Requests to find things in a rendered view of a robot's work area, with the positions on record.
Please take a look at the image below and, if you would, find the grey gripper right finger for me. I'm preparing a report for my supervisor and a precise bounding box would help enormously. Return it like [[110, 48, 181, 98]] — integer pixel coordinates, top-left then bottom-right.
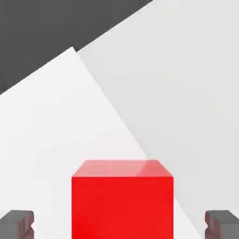
[[204, 210, 239, 239]]

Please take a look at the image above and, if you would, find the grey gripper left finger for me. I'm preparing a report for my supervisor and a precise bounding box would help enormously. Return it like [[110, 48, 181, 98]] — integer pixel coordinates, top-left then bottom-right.
[[0, 210, 35, 239]]

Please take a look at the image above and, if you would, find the small red cube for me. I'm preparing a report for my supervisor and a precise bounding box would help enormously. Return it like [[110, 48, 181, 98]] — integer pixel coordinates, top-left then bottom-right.
[[71, 159, 175, 239]]

